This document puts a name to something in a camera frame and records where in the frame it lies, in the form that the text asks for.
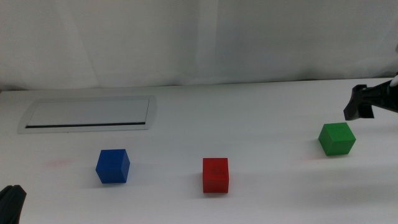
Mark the green cube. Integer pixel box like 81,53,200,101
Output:
318,122,357,157

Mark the red cube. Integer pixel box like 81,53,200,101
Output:
202,157,229,194

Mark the white fabric backdrop curtain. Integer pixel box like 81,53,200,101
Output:
0,0,398,91

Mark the blue cube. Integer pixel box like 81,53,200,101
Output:
95,149,131,184

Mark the silver table cable flap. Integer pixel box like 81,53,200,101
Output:
17,95,157,134

